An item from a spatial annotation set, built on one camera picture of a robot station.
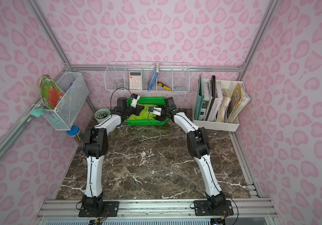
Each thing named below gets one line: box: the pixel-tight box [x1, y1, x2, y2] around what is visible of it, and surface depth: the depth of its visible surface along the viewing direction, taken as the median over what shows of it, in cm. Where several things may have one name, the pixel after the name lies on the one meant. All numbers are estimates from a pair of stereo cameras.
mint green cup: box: [94, 108, 111, 124], surface depth 96 cm
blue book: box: [147, 62, 160, 92], surface depth 90 cm
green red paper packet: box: [39, 74, 65, 110], surface depth 74 cm
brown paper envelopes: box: [227, 82, 252, 123], surface depth 97 cm
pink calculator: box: [128, 71, 142, 90], surface depth 97 cm
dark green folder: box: [194, 73, 205, 121], surface depth 95 cm
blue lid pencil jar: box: [66, 125, 85, 146], surface depth 85 cm
